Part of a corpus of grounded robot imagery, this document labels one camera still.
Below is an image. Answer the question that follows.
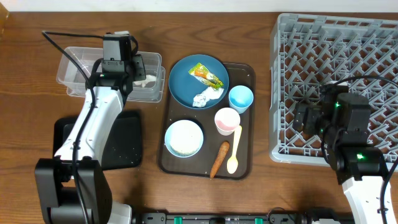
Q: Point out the white tissue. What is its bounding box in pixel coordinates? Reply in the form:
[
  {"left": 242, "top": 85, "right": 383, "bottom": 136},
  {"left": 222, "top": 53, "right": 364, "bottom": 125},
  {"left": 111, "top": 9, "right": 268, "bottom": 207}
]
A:
[
  {"left": 134, "top": 75, "right": 157, "bottom": 88},
  {"left": 192, "top": 86, "right": 224, "bottom": 108}
]

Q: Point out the dark blue plate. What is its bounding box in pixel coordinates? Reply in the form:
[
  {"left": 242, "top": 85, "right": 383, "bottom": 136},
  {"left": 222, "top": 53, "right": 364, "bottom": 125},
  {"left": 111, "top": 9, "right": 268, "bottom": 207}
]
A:
[{"left": 169, "top": 54, "right": 230, "bottom": 110}]

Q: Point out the light blue cup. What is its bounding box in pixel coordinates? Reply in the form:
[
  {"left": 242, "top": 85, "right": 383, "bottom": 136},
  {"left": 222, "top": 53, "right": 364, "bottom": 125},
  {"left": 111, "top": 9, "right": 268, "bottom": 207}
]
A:
[{"left": 228, "top": 85, "right": 254, "bottom": 114}]

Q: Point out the green orange snack wrapper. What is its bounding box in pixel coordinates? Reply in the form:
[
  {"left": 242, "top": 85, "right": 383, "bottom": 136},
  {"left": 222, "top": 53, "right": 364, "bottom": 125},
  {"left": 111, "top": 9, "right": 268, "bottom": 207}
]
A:
[{"left": 188, "top": 63, "right": 224, "bottom": 90}]

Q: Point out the pink white cup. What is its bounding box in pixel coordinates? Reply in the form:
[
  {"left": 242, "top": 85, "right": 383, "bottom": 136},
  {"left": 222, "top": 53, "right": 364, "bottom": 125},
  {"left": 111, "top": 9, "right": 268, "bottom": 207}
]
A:
[{"left": 215, "top": 108, "right": 241, "bottom": 136}]

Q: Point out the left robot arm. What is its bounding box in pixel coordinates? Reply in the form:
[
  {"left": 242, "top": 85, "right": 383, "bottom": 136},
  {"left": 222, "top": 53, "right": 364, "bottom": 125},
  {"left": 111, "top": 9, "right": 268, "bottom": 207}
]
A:
[{"left": 34, "top": 31, "right": 146, "bottom": 223}]

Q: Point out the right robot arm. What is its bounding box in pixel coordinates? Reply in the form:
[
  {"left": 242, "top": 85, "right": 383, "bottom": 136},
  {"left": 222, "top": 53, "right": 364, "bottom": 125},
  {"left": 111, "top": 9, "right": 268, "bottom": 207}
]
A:
[{"left": 293, "top": 83, "right": 396, "bottom": 223}]

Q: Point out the grey dishwasher rack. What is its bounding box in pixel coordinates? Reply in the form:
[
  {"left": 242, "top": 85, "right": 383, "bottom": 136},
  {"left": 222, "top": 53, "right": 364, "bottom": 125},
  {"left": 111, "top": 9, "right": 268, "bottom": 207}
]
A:
[{"left": 269, "top": 13, "right": 397, "bottom": 166}]

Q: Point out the clear plastic bin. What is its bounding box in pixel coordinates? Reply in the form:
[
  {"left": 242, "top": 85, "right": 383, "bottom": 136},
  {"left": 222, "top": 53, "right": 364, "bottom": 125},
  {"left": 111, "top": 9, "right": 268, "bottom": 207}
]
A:
[{"left": 56, "top": 47, "right": 165, "bottom": 103}]

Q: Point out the black rectangular bin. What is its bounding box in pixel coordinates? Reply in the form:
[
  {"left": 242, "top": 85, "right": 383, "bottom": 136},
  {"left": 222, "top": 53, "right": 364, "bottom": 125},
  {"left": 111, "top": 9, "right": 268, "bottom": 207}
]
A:
[{"left": 53, "top": 110, "right": 142, "bottom": 170}]

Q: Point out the orange carrot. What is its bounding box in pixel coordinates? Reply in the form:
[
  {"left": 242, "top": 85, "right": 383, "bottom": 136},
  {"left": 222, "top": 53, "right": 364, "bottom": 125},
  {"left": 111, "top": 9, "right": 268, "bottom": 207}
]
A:
[{"left": 210, "top": 141, "right": 230, "bottom": 179}]

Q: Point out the cream plastic spoon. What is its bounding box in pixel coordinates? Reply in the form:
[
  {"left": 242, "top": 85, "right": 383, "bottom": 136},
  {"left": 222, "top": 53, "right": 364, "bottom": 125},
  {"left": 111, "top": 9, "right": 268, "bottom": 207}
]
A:
[{"left": 227, "top": 126, "right": 243, "bottom": 174}]

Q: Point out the brown serving tray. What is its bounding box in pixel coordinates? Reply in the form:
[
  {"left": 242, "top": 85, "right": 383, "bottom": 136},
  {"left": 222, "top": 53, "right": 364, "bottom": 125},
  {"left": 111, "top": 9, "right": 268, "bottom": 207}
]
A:
[{"left": 157, "top": 62, "right": 256, "bottom": 180}]

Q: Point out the light blue rice bowl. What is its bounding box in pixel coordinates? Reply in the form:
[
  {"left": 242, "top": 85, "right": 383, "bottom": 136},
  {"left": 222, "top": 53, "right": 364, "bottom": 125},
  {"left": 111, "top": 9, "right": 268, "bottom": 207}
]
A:
[{"left": 164, "top": 119, "right": 204, "bottom": 158}]

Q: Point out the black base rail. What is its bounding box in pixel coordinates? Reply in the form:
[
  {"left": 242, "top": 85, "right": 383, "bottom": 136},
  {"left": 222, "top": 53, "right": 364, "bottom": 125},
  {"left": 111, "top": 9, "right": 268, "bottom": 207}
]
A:
[{"left": 132, "top": 212, "right": 344, "bottom": 224}]

